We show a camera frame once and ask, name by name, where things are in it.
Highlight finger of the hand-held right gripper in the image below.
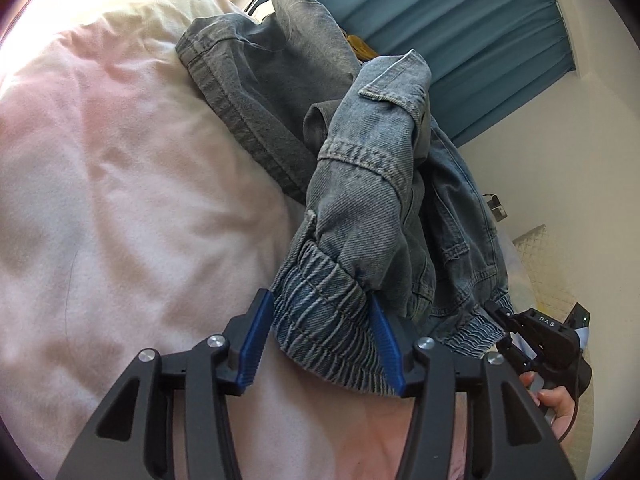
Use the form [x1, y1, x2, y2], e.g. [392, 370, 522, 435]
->
[495, 336, 534, 374]
[484, 300, 523, 335]

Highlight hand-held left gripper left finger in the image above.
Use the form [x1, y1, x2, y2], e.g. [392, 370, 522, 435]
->
[55, 289, 276, 480]

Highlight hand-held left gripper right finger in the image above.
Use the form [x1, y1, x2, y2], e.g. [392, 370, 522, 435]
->
[369, 294, 583, 480]

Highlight grey-blue denim pants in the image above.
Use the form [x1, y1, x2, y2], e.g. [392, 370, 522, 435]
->
[175, 0, 512, 399]

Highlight person's right hand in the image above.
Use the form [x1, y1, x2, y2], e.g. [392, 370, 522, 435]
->
[520, 371, 577, 442]

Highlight white quilted mat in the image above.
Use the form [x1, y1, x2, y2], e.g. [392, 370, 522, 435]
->
[511, 224, 577, 322]

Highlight pink fleece blanket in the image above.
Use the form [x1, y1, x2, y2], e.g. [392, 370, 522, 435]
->
[0, 0, 473, 480]

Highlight teal curtain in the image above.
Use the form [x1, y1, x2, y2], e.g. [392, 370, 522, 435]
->
[280, 0, 577, 147]

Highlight yellow cloth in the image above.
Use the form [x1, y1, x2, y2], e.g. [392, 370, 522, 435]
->
[344, 33, 377, 62]

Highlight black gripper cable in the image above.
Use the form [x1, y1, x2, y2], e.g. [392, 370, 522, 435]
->
[556, 360, 587, 443]

